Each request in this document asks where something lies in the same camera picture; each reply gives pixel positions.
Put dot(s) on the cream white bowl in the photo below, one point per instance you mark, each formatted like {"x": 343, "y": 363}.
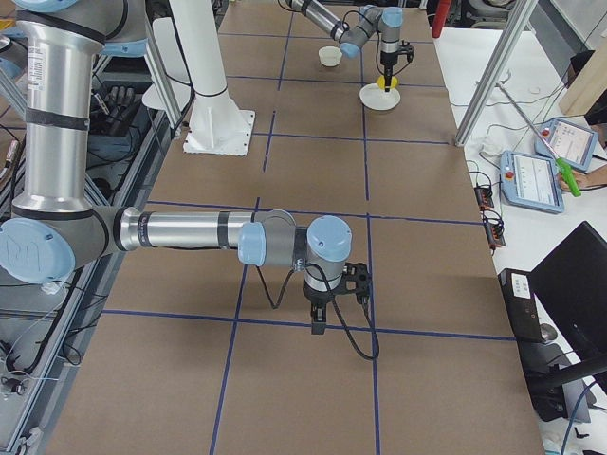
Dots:
{"x": 329, "y": 56}

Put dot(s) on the orange black adapter lower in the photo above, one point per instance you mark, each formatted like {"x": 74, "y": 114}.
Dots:
{"x": 494, "y": 226}

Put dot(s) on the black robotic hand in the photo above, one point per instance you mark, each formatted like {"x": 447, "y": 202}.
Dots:
{"x": 117, "y": 106}

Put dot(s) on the blue teach pendant far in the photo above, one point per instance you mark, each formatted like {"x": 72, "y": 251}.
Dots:
{"x": 575, "y": 144}

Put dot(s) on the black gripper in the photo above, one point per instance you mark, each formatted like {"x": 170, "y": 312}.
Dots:
{"x": 387, "y": 63}
{"x": 318, "y": 299}

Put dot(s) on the green handled reacher stick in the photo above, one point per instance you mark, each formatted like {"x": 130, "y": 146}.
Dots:
{"x": 564, "y": 168}

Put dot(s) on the aluminium frame post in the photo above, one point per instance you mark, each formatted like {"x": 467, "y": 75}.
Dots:
{"x": 509, "y": 37}

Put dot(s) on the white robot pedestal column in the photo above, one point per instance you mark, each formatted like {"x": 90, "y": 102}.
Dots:
{"x": 217, "y": 125}

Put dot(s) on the black box device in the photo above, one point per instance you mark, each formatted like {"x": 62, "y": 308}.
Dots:
{"x": 520, "y": 304}

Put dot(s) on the blue teach pendant near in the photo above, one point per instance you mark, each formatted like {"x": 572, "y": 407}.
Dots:
{"x": 530, "y": 181}

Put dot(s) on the orange black adapter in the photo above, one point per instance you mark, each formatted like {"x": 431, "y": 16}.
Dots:
{"x": 483, "y": 196}
{"x": 494, "y": 226}

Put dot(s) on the black laptop computer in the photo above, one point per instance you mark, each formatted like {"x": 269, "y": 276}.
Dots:
{"x": 570, "y": 283}

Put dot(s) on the yellow lemon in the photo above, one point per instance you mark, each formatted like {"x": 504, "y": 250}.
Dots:
{"x": 380, "y": 82}

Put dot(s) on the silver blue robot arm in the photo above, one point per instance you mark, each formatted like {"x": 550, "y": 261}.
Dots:
{"x": 385, "y": 22}
{"x": 53, "y": 229}

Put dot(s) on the blue teach pendant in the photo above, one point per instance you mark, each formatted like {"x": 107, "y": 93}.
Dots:
{"x": 575, "y": 144}
{"x": 530, "y": 181}

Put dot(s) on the white round plate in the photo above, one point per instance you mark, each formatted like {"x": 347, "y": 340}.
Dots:
{"x": 376, "y": 98}

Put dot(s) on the wooden board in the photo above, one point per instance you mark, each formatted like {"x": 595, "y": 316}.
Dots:
{"x": 589, "y": 86}

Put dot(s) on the person hand on table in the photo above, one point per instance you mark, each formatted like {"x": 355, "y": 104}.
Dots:
{"x": 592, "y": 179}

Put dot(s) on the aluminium side rail frame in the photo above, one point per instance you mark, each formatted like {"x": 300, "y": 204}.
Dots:
{"x": 51, "y": 333}

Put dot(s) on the orange black adapter upper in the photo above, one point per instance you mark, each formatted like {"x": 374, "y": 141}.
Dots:
{"x": 483, "y": 196}

